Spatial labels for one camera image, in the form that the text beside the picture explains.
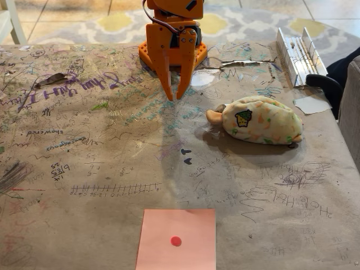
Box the cream patterned plush toy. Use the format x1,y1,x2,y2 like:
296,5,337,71
206,95,304,146

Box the orange robot arm with base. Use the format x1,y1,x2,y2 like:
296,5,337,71
138,0,209,71

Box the grey yellow patterned rug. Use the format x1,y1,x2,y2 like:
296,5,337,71
28,7,360,69

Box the dry brown leaf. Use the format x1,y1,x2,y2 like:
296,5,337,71
34,72,69,87

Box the translucent torn paper piece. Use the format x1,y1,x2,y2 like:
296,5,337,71
292,94,333,115

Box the black curved chair back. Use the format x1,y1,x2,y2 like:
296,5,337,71
305,74,344,119

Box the scribbled brown paper table cover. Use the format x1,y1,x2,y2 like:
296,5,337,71
0,41,360,270

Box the pink square paper note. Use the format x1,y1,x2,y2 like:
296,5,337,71
135,208,217,270

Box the white chair leg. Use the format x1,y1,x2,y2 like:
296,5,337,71
0,0,28,46

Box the dark navy cloth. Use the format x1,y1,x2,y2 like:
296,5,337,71
326,46,360,85

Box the grey upholstered chair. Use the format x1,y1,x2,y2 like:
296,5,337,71
337,55,360,147

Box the dark servo cable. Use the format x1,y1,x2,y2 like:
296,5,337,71
141,0,183,36

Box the aluminium rail piece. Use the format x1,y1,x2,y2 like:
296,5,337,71
276,26,329,88

